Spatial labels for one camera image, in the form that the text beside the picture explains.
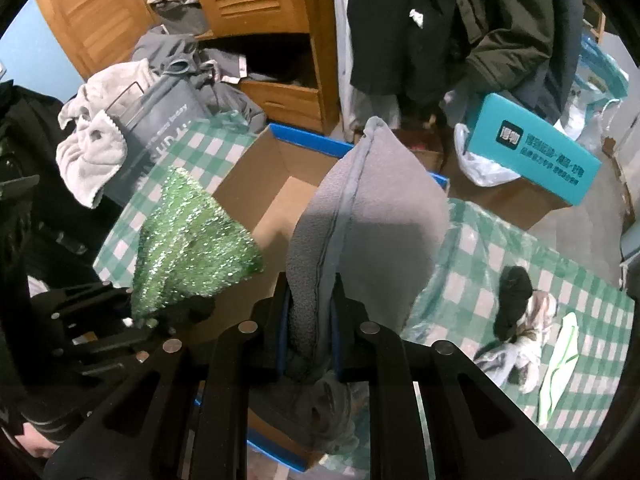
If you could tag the green checked tablecloth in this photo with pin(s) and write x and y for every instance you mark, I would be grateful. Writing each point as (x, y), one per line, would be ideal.
(480, 260)

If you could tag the teal plastic bags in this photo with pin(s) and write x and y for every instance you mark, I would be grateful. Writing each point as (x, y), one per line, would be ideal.
(600, 75)

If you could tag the grey printed bag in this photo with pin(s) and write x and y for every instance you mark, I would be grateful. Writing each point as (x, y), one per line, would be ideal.
(155, 135)

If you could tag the black hanging jacket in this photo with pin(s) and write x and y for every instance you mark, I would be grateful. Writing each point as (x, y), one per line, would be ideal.
(395, 35)

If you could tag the plain cardboard box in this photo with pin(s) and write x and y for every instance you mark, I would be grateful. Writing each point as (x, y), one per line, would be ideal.
(525, 200)

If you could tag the green sparkly cloth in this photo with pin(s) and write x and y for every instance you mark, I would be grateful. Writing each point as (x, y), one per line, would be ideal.
(190, 240)

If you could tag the wooden clothes rack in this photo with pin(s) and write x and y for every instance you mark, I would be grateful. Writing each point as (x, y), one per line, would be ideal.
(594, 17)

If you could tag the teal box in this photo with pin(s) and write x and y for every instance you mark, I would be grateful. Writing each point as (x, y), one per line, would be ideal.
(545, 160)

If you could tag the wooden louvered cabinet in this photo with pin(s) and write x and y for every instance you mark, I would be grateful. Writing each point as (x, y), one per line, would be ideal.
(260, 5)

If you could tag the grey fleece cloth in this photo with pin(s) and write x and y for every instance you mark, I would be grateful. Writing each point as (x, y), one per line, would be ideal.
(380, 200)

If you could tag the pale green-trimmed cloth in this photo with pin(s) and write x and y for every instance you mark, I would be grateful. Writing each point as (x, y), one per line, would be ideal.
(560, 365)

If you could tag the grey garment in cabinet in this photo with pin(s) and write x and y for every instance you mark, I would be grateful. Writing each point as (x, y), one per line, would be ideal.
(175, 5)

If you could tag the beige patterned cloth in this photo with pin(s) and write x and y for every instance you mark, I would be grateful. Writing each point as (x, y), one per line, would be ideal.
(535, 345)

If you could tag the grey clothes pile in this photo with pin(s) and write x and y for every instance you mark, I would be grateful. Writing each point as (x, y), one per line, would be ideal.
(165, 50)

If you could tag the white plastic bag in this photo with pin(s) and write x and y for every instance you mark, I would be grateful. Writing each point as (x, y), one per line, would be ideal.
(480, 167)

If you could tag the black sock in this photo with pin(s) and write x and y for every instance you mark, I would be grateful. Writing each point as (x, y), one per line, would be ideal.
(512, 300)

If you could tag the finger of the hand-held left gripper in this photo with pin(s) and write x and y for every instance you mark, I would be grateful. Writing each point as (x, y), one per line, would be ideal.
(80, 297)
(110, 347)

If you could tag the white grey towel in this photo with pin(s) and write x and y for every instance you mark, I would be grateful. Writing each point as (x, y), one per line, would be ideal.
(90, 155)

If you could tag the person's left hand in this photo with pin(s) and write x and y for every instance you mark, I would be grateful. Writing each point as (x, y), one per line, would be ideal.
(40, 441)

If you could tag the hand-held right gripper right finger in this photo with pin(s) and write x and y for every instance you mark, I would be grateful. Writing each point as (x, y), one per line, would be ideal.
(336, 332)

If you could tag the dark olive hanging coat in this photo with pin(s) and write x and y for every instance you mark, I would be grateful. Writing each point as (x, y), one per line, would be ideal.
(520, 25)

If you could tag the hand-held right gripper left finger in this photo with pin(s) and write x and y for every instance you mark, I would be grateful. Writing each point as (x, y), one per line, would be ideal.
(283, 332)

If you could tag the blue-rimmed cardboard box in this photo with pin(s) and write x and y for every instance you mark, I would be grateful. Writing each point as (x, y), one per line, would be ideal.
(277, 180)

